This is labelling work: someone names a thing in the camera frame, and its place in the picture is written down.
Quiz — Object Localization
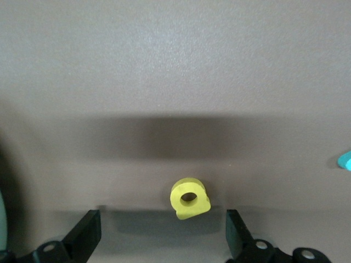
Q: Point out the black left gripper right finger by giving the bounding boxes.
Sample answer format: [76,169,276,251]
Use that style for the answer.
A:
[226,209,295,263]

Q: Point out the green round plate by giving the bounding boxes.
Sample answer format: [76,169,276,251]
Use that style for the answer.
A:
[0,153,8,253]

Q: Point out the teal foam letter l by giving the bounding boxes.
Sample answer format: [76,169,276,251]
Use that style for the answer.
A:
[336,149,351,172]

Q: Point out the brown table cover sheet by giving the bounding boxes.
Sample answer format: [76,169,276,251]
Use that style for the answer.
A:
[0,0,351,263]

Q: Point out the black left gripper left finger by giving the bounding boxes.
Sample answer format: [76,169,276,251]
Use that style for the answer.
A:
[32,209,101,263]

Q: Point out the yellow foam letter a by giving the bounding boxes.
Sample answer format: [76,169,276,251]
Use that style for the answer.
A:
[169,177,212,221]

